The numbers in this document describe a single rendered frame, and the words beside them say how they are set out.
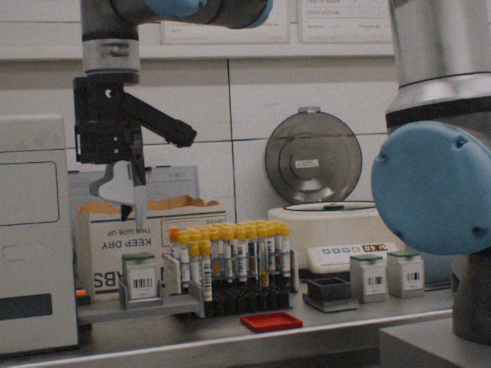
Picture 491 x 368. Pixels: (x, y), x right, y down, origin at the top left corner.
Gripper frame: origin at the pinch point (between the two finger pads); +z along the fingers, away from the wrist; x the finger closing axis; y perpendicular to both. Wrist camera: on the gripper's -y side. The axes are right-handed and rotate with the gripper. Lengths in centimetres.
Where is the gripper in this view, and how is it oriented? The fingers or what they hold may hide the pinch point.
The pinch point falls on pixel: (136, 223)
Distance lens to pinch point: 103.3
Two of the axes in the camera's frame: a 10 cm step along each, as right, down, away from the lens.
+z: 0.4, 10.0, 0.6
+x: 3.1, 0.4, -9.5
